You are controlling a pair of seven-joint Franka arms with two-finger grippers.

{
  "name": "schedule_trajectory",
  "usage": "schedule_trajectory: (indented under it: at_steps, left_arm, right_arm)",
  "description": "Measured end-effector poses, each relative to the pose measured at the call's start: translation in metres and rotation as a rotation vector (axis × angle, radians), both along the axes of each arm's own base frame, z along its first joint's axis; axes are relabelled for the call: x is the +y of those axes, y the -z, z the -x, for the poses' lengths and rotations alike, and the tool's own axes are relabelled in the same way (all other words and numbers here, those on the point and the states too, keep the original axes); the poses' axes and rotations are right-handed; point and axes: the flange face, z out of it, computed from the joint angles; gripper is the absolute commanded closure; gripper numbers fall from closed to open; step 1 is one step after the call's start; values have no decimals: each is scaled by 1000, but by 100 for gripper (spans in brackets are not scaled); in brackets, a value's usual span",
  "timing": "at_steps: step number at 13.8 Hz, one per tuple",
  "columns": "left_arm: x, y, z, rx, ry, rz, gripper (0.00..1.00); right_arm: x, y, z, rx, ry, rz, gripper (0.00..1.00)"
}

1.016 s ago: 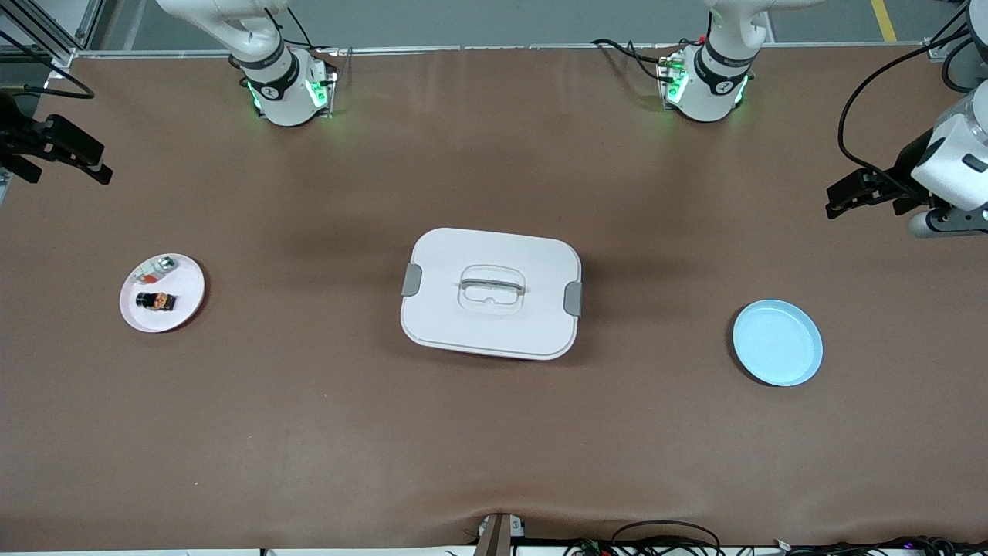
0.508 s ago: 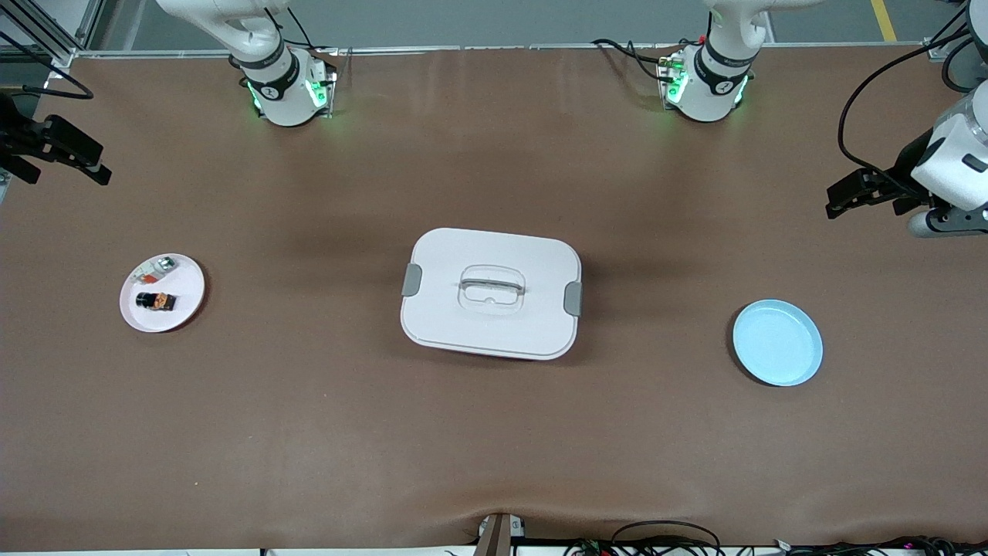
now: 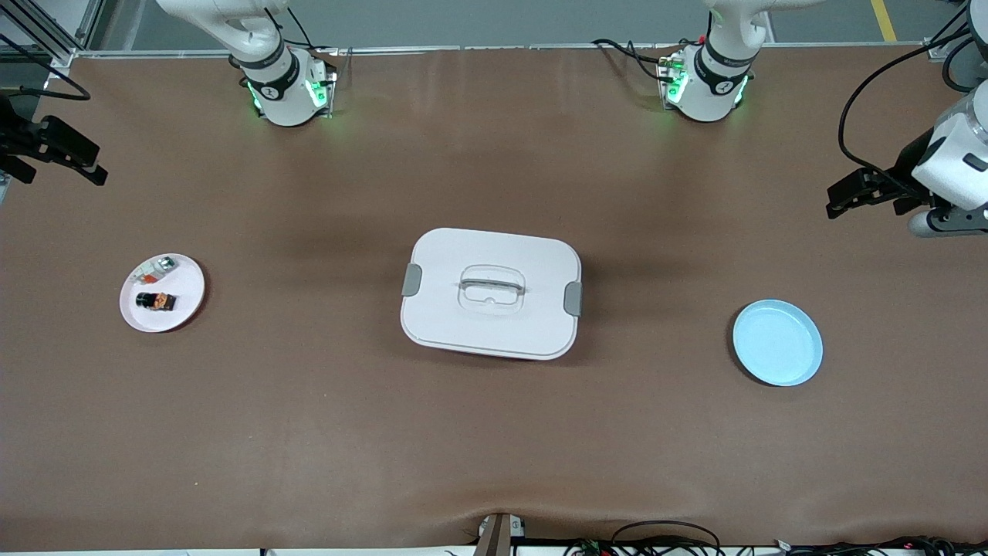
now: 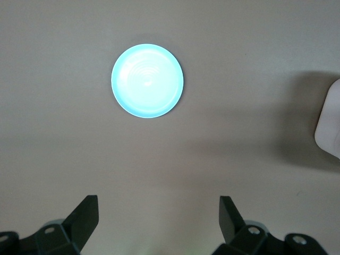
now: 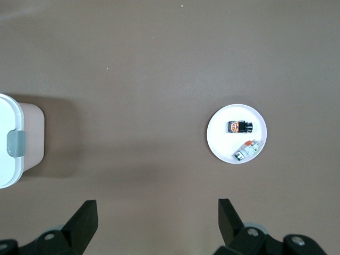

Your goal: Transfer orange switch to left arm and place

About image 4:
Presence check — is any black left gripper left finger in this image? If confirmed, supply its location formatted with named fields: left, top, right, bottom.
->
left=0, top=195, right=99, bottom=255

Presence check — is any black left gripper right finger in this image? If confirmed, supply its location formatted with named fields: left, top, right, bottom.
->
left=212, top=195, right=326, bottom=255

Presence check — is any white lidded storage box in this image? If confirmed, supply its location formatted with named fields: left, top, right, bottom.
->
left=313, top=78, right=340, bottom=160

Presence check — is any light blue round plate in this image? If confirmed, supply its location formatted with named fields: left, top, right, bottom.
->
left=110, top=43, right=184, bottom=119

